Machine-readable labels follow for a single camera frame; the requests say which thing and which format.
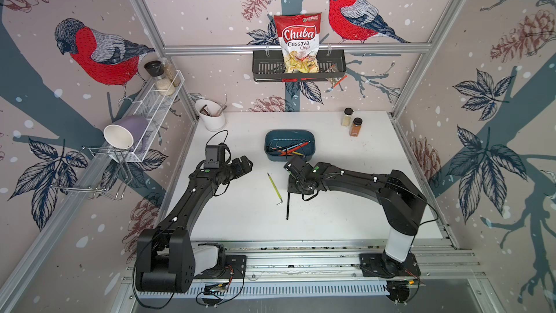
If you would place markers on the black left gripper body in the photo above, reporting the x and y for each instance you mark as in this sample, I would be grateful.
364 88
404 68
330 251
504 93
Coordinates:
234 169

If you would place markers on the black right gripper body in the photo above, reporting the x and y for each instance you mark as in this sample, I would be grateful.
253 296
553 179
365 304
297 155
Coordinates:
296 187

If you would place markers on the red sleeved hex key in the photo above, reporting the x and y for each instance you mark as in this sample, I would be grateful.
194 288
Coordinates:
307 143

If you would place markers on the long black hex key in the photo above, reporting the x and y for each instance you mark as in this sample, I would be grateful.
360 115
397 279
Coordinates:
276 145

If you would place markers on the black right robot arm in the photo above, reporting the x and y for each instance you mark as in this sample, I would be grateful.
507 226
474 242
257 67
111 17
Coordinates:
402 202

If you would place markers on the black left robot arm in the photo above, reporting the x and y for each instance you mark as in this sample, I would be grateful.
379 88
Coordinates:
166 260

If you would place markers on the green sleeved hex key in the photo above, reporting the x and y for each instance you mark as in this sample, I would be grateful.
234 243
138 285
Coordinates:
275 189

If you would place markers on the teal plastic storage box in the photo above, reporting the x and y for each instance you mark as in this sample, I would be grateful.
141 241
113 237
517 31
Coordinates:
290 135

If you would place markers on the white utensil holder cup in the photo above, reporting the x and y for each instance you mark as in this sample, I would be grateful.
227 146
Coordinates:
211 114

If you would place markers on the pale spice jar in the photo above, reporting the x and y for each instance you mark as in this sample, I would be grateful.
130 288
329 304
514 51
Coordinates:
347 117

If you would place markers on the brown spice jar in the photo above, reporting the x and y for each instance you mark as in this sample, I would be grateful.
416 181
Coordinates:
356 127

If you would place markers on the lilac paper cup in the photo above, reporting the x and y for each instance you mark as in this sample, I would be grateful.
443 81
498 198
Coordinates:
126 132

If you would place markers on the black lid jar on shelf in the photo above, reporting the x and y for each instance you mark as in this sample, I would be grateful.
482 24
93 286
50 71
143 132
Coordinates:
163 84

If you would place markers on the red cassava chips bag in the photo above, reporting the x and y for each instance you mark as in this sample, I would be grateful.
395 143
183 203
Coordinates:
298 37

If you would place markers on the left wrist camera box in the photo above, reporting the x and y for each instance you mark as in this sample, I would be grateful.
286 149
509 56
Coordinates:
216 156

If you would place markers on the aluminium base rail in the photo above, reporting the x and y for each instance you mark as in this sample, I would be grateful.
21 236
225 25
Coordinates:
319 269

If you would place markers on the white wire wall shelf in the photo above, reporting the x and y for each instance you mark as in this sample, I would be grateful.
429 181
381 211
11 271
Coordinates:
154 107

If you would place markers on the black wire wall basket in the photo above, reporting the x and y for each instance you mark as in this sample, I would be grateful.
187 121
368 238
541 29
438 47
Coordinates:
273 66

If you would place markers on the wire cup holder rack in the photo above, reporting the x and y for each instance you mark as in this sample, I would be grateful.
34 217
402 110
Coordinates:
96 172

